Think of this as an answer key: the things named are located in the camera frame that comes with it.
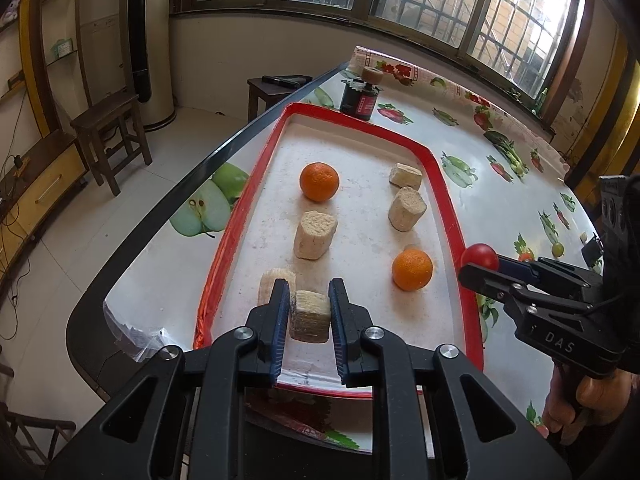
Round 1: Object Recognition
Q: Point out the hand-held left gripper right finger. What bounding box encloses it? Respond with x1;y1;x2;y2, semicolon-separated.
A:
327;278;573;480

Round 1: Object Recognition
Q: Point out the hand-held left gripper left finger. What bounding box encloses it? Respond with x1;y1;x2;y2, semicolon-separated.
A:
45;279;293;480

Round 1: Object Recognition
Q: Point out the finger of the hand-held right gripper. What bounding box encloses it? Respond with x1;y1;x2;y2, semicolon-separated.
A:
496;254;603;286
458;262;596;328

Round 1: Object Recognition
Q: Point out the red cherry tomato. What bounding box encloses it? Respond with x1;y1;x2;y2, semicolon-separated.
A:
460;243;500;273

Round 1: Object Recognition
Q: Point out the beige puffed rice cake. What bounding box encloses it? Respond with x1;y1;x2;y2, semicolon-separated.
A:
388;186;428;232
389;162;423;191
293;211;338;260
258;268;297;306
289;290;333;345

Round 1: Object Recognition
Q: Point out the red rimmed tray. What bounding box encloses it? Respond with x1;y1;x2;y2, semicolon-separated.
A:
192;102;485;401

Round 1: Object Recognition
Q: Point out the orange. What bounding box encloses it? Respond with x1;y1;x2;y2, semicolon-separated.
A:
299;162;340;202
391;248;434;292

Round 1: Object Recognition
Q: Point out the person's right forearm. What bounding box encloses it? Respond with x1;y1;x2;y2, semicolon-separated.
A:
575;400;640;480

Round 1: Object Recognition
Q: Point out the person's right hand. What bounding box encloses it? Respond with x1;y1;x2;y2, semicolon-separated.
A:
542;366;637;445

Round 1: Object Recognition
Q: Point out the fruit print tablecloth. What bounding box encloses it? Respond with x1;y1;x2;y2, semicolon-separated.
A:
102;45;606;461

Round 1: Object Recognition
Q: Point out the clear plastic sheet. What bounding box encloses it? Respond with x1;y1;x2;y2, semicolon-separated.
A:
102;300;166;363

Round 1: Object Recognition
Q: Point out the dark jar with red label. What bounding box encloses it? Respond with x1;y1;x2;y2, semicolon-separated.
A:
339;66;385;122

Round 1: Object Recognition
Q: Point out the small dark wooden table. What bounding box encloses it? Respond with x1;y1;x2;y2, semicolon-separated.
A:
247;74;313;123

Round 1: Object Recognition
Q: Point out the dark wooden chair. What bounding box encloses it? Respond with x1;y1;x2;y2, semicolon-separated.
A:
0;345;76;471

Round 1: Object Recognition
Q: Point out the dark wooden stool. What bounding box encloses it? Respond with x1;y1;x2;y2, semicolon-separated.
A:
70;92;153;197

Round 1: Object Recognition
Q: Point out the barred window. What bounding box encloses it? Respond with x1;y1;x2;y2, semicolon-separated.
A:
172;0;601;106

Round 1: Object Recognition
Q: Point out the yellow low cabinet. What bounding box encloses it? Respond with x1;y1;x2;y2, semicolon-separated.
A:
0;130;91;281

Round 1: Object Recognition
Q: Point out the tall cylindrical air conditioner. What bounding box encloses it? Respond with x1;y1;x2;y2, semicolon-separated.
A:
127;0;177;133

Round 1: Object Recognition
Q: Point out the black floor cable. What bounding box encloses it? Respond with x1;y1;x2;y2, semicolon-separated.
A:
0;220;31;306

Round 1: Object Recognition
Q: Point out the wooden wall shelf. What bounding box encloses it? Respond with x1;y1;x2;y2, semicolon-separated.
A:
0;0;81;136

